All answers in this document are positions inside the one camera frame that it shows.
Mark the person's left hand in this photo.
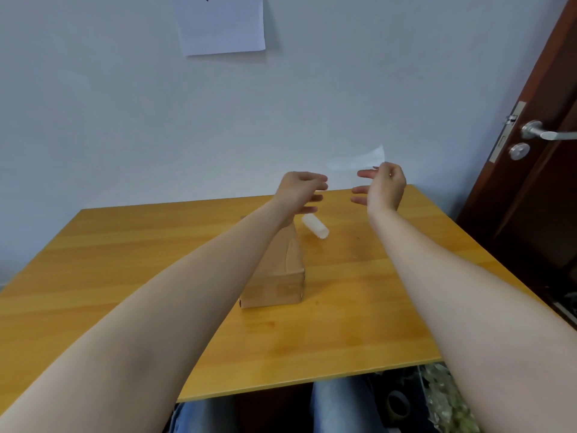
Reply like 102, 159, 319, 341
272, 171, 329, 229

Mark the person's right hand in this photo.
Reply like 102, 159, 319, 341
350, 162, 408, 220

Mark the white backing paper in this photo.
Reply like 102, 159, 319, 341
301, 213, 331, 241

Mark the white shipping label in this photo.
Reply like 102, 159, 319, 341
326, 144, 386, 172

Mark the brown cardboard box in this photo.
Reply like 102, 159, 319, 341
237, 218, 307, 310

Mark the person's right forearm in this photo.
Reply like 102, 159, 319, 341
367, 207, 577, 433

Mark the person's left forearm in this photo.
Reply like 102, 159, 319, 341
0, 198, 296, 433

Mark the person's right leg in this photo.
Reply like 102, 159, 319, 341
308, 376, 388, 433

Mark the person's leg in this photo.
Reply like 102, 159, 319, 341
169, 395, 240, 433
308, 376, 388, 433

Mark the person's left leg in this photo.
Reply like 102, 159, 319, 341
169, 395, 240, 433

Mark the silver door latch plate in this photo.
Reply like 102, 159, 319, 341
488, 101, 527, 164

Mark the dark brown wooden door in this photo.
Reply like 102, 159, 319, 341
456, 0, 577, 330

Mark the brown tape roll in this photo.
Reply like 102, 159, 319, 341
386, 390, 412, 420

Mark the clear bubble wrap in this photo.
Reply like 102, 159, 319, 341
417, 363, 483, 433

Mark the silver door handle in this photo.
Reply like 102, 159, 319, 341
521, 120, 577, 141

